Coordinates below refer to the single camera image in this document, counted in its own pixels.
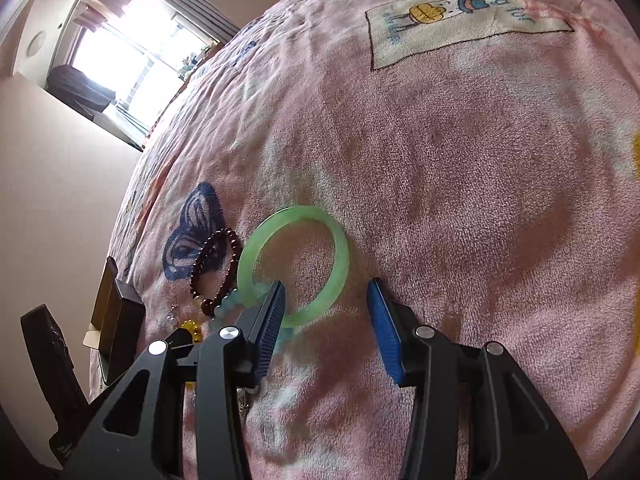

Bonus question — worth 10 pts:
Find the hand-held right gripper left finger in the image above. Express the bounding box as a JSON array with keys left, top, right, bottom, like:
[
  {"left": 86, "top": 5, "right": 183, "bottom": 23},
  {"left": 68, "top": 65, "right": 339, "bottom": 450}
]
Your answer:
[{"left": 62, "top": 281, "right": 287, "bottom": 480}]

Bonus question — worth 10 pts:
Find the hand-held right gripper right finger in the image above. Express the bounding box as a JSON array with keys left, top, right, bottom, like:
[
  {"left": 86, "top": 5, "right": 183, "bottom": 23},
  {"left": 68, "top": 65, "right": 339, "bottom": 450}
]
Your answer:
[{"left": 367, "top": 277, "right": 588, "bottom": 480}]

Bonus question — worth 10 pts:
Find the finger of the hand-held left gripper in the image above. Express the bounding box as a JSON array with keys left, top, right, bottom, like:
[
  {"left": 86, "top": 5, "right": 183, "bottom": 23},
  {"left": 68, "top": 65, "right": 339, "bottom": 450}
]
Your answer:
[{"left": 20, "top": 304, "right": 91, "bottom": 411}]

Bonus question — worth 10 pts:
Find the light blue bead bracelet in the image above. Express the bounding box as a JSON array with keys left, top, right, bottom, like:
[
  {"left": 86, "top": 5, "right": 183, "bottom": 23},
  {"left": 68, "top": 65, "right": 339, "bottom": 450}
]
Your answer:
[{"left": 212, "top": 281, "right": 303, "bottom": 348}]

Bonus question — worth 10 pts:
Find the black cardboard box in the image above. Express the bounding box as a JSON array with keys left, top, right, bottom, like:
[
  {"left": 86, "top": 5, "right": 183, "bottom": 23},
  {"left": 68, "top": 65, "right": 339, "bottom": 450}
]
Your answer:
[{"left": 82, "top": 256, "right": 146, "bottom": 387}]

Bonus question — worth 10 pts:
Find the green jade bangle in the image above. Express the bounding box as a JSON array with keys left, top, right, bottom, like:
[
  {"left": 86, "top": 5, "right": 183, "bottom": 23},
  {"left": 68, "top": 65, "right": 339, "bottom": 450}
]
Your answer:
[{"left": 236, "top": 205, "right": 351, "bottom": 328}]

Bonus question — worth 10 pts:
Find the dark red bead bracelet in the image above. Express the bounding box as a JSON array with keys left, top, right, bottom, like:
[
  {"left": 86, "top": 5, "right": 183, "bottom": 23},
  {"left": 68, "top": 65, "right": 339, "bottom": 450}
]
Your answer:
[{"left": 189, "top": 228, "right": 243, "bottom": 317}]

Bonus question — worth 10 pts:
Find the pink printed blanket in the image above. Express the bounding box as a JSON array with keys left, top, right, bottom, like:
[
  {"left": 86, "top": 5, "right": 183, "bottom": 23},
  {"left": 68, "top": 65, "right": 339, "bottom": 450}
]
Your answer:
[{"left": 89, "top": 0, "right": 640, "bottom": 480}]

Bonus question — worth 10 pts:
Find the dark hanging cloth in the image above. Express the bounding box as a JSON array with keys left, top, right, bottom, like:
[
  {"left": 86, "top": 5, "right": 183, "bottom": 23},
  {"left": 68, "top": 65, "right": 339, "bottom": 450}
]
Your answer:
[{"left": 46, "top": 64, "right": 117, "bottom": 115}]

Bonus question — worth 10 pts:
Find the cluster of small bottles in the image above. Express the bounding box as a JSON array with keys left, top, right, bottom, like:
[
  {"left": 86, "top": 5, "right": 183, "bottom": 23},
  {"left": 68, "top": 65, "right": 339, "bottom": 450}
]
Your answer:
[{"left": 179, "top": 42, "right": 213, "bottom": 81}]

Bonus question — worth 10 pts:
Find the bright window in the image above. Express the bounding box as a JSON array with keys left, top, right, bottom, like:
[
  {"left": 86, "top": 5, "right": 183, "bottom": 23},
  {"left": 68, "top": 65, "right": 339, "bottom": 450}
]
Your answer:
[{"left": 70, "top": 0, "right": 221, "bottom": 128}]

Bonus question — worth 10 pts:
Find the grey curtain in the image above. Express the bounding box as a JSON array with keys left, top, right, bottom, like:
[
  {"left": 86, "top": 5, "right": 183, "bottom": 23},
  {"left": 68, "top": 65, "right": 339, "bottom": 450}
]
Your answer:
[{"left": 112, "top": 0, "right": 243, "bottom": 43}]

